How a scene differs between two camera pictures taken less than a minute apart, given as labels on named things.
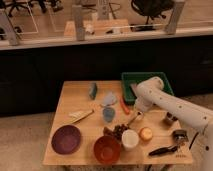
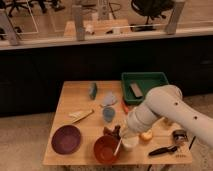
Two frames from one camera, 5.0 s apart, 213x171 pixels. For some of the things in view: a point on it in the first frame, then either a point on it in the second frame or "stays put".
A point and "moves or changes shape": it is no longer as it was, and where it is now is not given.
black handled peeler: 163,150 stays put
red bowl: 107,149 stays put
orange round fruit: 145,134 stays put
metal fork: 138,116 moves or changes shape
